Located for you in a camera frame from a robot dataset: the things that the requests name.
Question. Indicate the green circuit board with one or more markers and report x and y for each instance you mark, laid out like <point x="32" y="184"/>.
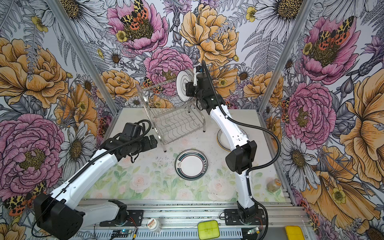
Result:
<point x="123" y="233"/>

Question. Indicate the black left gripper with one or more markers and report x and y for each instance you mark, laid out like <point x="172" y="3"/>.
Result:
<point x="147" y="146"/>

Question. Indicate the round tape roll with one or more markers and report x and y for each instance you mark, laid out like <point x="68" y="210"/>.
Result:
<point x="154" y="225"/>

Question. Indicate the left aluminium corner post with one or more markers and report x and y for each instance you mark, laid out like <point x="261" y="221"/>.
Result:
<point x="71" y="32"/>

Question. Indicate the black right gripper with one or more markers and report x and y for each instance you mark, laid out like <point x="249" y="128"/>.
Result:
<point x="189" y="89"/>

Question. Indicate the right aluminium corner post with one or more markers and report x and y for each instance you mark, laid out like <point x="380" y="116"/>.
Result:
<point x="291" y="40"/>

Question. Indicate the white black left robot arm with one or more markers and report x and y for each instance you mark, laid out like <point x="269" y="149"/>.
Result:
<point x="58" y="213"/>

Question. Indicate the black striped rim plate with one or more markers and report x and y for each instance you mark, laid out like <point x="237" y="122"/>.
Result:
<point x="223" y="141"/>

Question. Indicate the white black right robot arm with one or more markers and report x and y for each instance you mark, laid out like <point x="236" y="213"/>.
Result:
<point x="242" y="149"/>

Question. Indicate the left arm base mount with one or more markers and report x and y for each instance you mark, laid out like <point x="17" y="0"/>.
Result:
<point x="133" y="218"/>

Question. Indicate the black line flower plate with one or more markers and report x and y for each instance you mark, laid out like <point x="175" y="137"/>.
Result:
<point x="183" y="78"/>

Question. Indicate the yellow box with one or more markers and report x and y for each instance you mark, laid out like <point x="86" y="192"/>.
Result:
<point x="294" y="233"/>

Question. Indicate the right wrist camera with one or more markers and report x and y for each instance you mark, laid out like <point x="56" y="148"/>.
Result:
<point x="199" y="76"/>

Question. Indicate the silver wire dish rack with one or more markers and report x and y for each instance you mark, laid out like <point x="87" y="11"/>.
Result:
<point x="171" y="118"/>

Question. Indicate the small clear plastic bottle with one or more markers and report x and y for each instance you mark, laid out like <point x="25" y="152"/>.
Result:
<point x="274" y="185"/>

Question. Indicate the green square box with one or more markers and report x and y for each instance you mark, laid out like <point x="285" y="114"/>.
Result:
<point x="208" y="230"/>

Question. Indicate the aluminium corner post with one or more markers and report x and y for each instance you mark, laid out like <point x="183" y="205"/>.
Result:
<point x="71" y="32"/>
<point x="291" y="40"/>

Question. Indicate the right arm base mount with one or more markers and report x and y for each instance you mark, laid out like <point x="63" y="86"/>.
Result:
<point x="234" y="217"/>

